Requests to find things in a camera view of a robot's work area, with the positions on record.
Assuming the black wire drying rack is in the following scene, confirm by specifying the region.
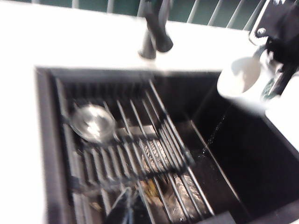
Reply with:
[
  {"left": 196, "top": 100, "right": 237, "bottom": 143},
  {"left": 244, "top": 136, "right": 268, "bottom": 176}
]
[{"left": 55, "top": 78, "right": 215, "bottom": 224}]

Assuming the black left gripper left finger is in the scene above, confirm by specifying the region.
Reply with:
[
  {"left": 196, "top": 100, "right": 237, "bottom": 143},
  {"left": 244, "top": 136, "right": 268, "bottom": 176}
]
[{"left": 106, "top": 186, "right": 132, "bottom": 224}]

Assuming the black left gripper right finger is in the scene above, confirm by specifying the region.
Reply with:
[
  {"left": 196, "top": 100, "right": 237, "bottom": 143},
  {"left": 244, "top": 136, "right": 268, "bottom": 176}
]
[{"left": 128, "top": 188, "right": 155, "bottom": 224}]

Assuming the grey faucet lever handle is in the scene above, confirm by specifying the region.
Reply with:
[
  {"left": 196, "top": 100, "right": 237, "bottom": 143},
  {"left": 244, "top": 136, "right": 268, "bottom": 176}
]
[{"left": 144, "top": 0, "right": 174, "bottom": 54}]

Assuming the white Starbucks logo mug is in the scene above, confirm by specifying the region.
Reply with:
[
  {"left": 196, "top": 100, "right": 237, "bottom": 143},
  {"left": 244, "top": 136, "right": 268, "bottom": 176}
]
[{"left": 216, "top": 49, "right": 285, "bottom": 100}]

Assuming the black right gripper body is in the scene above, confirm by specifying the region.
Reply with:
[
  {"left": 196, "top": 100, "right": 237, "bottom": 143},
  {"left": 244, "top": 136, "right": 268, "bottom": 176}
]
[{"left": 249, "top": 0, "right": 299, "bottom": 47}]

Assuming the dark metal faucet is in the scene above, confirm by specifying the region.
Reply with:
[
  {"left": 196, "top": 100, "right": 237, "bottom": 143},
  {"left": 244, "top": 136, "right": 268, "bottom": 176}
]
[{"left": 137, "top": 0, "right": 157, "bottom": 61}]

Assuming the black sink basin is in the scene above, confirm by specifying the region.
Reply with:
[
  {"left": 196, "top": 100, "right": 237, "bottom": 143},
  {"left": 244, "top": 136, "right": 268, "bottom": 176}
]
[{"left": 35, "top": 66, "right": 299, "bottom": 224}]

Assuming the silver metal ladle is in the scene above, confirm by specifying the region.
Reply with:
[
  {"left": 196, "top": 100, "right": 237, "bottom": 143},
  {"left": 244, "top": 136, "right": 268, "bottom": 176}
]
[{"left": 69, "top": 104, "right": 117, "bottom": 144}]

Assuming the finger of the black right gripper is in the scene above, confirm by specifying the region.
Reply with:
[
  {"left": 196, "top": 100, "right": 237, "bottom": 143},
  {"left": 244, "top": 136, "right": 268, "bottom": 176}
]
[{"left": 261, "top": 39, "right": 299, "bottom": 97}]

